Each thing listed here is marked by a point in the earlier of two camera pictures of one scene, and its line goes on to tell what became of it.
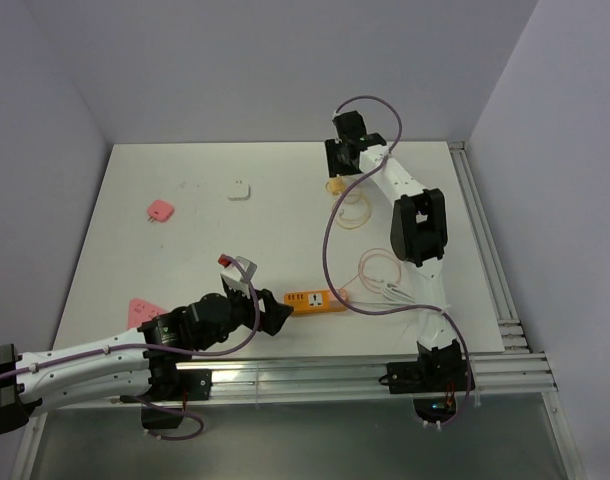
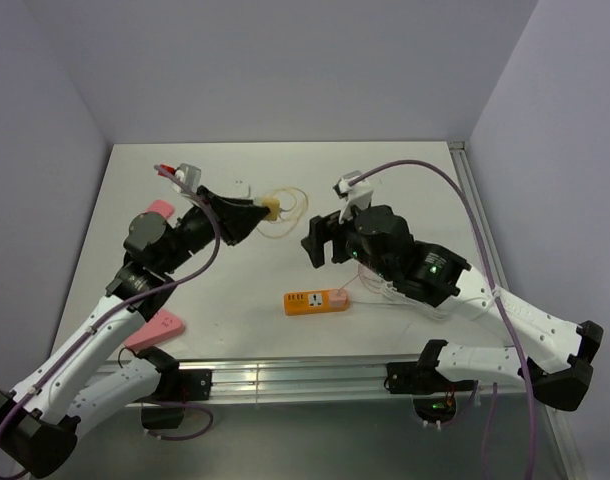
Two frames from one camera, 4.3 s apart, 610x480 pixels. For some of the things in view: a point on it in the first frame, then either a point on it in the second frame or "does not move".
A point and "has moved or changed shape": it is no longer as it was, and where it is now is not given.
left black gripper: x=270 y=320 → x=240 y=218
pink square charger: x=159 y=211 does not move
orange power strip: x=312 y=301 does not move
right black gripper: x=332 y=147 → x=322 y=229
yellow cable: x=353 y=212 has moved or changed shape
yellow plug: x=337 y=185 has moved or changed shape
